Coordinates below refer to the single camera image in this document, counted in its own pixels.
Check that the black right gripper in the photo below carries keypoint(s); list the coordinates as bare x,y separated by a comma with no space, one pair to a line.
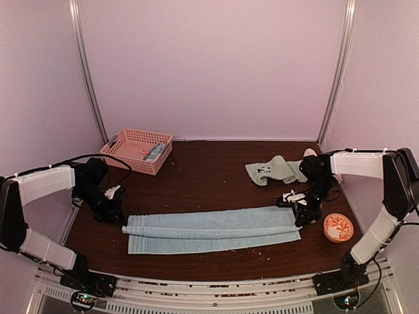
311,214

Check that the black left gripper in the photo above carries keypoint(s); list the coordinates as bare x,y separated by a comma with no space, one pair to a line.
109,216

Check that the blue polka dot striped towel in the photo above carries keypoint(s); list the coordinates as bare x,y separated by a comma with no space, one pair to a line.
152,154

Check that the light blue terry towel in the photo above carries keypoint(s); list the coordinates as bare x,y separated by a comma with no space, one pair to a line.
209,232

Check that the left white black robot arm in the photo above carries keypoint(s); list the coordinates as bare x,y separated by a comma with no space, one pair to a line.
36,203

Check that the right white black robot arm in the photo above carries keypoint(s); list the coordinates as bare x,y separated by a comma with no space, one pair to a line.
381,185

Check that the orange patterned ceramic bowl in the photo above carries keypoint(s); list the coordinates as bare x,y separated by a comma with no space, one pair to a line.
338,228

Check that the pale green terry towel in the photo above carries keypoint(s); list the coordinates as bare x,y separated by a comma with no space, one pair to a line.
277,169

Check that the pink cloth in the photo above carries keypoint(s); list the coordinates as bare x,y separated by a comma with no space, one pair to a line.
309,152

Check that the pink perforated plastic basket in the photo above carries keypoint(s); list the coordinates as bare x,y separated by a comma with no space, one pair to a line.
126,145

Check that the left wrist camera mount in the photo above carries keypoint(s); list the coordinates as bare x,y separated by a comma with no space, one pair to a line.
114,192

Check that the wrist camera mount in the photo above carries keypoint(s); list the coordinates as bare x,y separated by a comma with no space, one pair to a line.
114,192
292,198

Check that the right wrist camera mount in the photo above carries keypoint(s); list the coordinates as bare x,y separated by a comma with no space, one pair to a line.
292,198

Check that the front aluminium rail base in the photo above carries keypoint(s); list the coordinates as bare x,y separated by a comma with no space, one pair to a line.
296,294

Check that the right aluminium frame post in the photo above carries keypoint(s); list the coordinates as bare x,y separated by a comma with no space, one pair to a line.
338,77

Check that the aluminium frame post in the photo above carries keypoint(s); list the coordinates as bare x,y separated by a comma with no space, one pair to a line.
338,77
85,69

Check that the left aluminium frame post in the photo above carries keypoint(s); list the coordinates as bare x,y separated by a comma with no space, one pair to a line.
85,69

